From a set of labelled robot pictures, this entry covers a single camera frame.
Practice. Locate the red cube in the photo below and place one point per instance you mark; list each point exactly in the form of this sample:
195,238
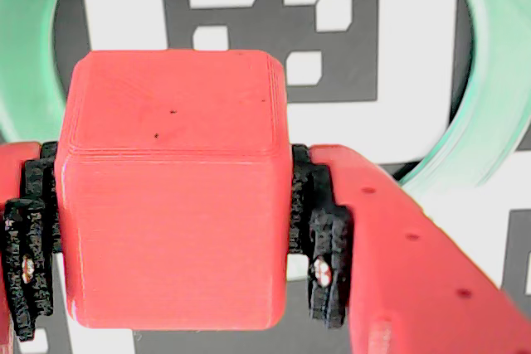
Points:
174,205

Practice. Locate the checkerboard marker mat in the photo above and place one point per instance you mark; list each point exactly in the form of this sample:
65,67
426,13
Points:
406,59

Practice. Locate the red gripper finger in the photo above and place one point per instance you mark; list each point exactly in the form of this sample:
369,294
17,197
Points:
29,213
415,279

